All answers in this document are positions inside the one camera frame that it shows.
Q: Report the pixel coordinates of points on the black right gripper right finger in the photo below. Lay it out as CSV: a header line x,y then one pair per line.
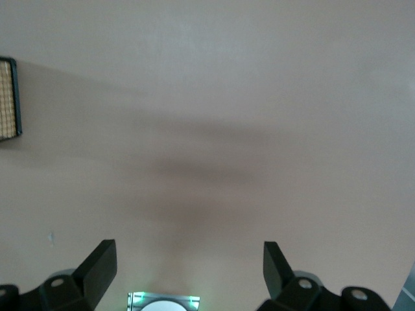
x,y
275,272

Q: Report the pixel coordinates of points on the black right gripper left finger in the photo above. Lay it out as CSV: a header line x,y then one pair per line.
x,y
100,269

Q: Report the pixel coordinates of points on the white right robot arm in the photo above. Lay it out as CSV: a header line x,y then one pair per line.
x,y
165,307

